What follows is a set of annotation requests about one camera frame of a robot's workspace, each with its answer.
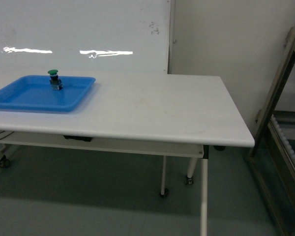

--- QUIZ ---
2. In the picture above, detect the white table with wheels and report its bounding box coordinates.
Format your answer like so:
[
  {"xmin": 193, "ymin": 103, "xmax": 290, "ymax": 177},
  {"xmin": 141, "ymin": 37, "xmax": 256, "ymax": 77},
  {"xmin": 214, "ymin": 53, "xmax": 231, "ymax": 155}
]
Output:
[{"xmin": 0, "ymin": 72, "xmax": 255, "ymax": 236}]

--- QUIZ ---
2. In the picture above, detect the white glossy whiteboard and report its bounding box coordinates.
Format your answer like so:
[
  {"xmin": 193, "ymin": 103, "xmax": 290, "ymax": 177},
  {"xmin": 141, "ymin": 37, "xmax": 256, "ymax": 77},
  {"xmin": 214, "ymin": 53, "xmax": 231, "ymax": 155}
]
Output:
[{"xmin": 0, "ymin": 0, "xmax": 172, "ymax": 74}]

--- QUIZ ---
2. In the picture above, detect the green mushroom push button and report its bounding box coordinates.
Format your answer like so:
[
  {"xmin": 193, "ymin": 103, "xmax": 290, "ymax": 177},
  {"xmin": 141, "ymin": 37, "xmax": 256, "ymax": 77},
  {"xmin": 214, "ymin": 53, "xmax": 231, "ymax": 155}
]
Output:
[{"xmin": 48, "ymin": 69, "xmax": 62, "ymax": 90}]

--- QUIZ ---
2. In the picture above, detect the blue plastic tray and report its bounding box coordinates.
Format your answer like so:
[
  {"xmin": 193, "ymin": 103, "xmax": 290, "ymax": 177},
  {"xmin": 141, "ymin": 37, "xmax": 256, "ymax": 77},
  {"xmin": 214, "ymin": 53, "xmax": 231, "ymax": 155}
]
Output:
[{"xmin": 0, "ymin": 75, "xmax": 96, "ymax": 112}]

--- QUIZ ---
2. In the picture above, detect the metal roller rack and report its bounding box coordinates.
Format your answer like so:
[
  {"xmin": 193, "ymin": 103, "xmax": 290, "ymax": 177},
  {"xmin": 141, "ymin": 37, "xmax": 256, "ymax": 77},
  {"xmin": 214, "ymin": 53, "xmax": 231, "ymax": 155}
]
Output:
[{"xmin": 247, "ymin": 24, "xmax": 295, "ymax": 236}]

